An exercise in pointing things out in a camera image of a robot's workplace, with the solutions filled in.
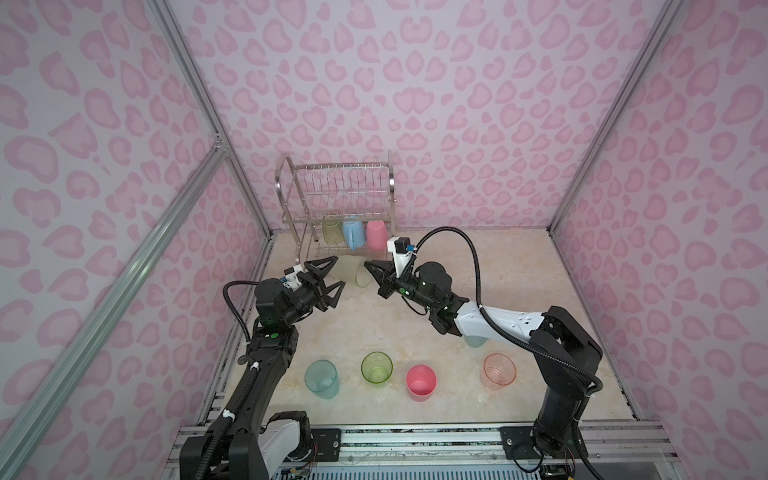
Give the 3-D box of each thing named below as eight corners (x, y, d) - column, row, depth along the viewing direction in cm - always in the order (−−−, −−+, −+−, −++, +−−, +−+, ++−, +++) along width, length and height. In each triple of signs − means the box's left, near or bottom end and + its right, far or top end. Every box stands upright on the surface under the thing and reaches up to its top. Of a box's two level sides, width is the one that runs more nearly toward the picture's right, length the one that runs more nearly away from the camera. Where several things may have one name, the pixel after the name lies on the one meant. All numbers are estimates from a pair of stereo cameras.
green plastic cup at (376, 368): (360, 382, 85) (357, 371, 78) (371, 358, 89) (369, 346, 83) (385, 393, 83) (384, 383, 76) (395, 368, 87) (395, 357, 81)
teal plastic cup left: (314, 402, 82) (304, 390, 73) (313, 377, 86) (304, 363, 78) (340, 396, 83) (334, 383, 74) (337, 371, 87) (331, 357, 79)
